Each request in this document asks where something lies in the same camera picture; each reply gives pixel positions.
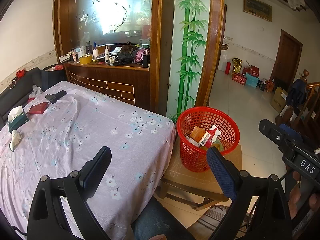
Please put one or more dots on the dark green tissue box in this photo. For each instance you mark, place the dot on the dark green tissue box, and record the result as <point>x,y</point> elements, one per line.
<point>16,118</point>

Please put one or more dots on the red white cigarette pack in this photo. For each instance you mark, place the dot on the red white cigarette pack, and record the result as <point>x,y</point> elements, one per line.
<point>210,137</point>

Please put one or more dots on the dark red wallet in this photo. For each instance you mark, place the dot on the dark red wallet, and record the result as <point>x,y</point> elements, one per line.
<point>38,109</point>

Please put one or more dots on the black leather sofa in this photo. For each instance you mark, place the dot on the black leather sofa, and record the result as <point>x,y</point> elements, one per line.
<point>19,95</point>

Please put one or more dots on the wooden glass partition cabinet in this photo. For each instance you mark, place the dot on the wooden glass partition cabinet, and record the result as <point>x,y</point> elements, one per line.
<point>124,37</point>

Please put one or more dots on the person's right hand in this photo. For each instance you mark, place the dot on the person's right hand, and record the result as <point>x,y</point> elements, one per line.
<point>300,194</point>

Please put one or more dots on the orange medicine box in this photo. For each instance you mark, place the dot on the orange medicine box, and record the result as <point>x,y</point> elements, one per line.
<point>197,134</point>

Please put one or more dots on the wooden stool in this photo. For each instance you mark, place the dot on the wooden stool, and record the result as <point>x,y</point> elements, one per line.
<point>196,190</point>

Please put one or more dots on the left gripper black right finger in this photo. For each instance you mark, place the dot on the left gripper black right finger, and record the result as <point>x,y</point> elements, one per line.
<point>271,219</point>

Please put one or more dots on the red knot ornament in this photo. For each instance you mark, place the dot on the red knot ornament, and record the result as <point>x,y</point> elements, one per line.
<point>19,74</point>

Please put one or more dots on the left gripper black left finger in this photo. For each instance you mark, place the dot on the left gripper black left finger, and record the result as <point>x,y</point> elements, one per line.
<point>47,218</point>

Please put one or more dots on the red plastic mesh basket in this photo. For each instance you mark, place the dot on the red plastic mesh basket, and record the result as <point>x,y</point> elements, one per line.
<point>192,154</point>

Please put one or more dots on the bamboo painted glass panel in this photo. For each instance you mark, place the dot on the bamboo painted glass panel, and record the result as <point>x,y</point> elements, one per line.
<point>189,39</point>

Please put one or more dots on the white green-trimmed sock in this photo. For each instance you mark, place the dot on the white green-trimmed sock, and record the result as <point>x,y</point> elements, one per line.
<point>15,140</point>

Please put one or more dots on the yellow tape roll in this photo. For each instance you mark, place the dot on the yellow tape roll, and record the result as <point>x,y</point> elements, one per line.
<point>86,59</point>

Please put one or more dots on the dark shopping bag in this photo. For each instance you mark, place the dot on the dark shopping bag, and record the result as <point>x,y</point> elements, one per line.
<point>52,75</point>

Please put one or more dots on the floral purple tablecloth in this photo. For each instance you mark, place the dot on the floral purple tablecloth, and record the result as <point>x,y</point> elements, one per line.
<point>69,133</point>

